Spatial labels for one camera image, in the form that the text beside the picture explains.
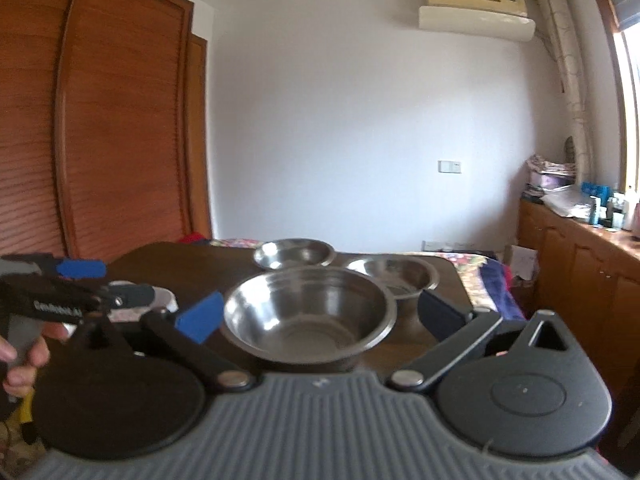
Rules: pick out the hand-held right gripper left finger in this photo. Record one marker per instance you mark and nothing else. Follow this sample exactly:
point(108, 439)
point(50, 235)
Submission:
point(202, 317)

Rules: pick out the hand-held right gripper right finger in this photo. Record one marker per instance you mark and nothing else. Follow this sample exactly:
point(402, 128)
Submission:
point(442, 317)

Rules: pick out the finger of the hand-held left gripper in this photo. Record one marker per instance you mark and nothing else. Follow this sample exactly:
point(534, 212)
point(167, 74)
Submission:
point(82, 268)
point(130, 294)

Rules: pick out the white floral plate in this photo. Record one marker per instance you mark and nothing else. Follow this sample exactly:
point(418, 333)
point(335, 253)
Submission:
point(167, 302)

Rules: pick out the medium steel bowl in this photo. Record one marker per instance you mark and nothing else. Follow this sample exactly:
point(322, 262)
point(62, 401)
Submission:
point(400, 275)

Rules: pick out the large steel bowl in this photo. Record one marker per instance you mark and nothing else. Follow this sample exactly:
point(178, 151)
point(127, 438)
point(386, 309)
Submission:
point(300, 330)

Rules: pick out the small steel bowl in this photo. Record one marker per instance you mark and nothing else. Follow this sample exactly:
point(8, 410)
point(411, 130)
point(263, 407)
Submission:
point(292, 255)

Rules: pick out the person's left hand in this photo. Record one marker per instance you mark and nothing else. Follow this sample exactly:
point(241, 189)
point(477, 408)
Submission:
point(39, 355)

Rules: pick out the white power strip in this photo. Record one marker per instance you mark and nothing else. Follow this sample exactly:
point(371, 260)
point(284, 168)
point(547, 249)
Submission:
point(447, 245)

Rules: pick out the red cloth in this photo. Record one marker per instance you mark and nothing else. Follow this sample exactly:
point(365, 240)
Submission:
point(195, 239)

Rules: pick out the white cardboard box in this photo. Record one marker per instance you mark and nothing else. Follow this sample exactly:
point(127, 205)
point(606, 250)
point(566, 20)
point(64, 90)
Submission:
point(522, 262)

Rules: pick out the yellow cloth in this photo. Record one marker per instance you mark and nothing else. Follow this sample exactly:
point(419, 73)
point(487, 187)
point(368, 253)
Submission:
point(27, 417)

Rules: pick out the wooden louvered wardrobe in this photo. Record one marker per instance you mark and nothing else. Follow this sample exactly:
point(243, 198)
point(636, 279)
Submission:
point(125, 135)

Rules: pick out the wooden low cabinet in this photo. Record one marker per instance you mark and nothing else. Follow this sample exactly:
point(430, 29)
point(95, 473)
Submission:
point(575, 260)

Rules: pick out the clear plastic bags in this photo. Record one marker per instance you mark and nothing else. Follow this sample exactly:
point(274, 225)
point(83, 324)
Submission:
point(567, 202)

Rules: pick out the purple box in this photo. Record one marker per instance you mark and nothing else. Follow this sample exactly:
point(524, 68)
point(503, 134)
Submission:
point(552, 182)

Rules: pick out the pile of folded cloths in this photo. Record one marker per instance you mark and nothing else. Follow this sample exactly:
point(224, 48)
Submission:
point(547, 165)

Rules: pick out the blue packages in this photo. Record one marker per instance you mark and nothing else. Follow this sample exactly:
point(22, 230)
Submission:
point(595, 192)

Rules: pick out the patterned beige curtain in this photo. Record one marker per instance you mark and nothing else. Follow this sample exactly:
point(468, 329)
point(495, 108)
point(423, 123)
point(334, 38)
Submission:
point(565, 85)

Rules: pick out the wooden framed window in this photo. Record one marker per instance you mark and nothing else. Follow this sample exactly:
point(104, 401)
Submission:
point(632, 110)

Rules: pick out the white wall socket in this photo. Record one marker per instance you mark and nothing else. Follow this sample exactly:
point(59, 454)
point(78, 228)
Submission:
point(449, 167)

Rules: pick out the wall air conditioner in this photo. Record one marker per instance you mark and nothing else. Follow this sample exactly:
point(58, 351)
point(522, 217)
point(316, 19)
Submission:
point(475, 15)

